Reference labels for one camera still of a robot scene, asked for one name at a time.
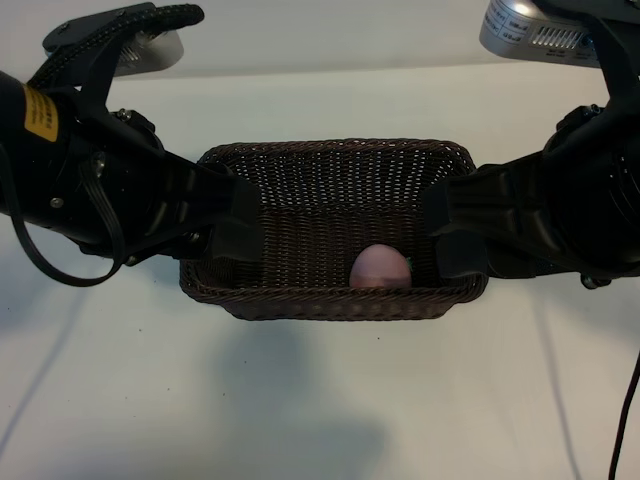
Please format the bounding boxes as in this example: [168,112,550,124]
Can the black right hanging cable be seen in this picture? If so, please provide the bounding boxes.
[607,349,640,480]

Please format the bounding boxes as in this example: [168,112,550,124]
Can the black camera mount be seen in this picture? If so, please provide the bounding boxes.
[41,2,166,126]
[537,0,640,121]

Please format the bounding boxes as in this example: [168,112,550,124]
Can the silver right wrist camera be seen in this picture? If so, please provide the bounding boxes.
[478,0,601,69]

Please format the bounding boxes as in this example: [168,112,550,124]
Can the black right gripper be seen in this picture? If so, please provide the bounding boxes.
[422,103,640,290]

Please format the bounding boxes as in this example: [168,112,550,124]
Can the dark brown wicker basket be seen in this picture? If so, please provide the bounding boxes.
[178,137,490,322]

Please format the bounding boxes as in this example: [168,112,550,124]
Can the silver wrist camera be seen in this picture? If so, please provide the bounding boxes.
[114,27,187,79]
[478,0,601,69]

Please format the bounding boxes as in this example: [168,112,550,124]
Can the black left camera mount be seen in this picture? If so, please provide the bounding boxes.
[41,2,166,126]

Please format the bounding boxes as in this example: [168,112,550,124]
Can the pink peach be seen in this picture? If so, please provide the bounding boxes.
[349,243,414,290]

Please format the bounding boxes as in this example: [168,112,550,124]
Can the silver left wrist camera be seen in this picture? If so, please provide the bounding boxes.
[114,27,187,79]

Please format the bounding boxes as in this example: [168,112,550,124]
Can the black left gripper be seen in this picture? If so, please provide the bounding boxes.
[44,97,265,270]

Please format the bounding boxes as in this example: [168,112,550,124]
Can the black braided cable sleeve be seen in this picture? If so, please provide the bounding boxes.
[27,2,206,94]

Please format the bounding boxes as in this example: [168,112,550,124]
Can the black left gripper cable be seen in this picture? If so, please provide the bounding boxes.
[0,139,127,289]

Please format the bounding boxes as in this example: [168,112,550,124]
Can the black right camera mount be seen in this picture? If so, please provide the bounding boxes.
[537,0,640,121]

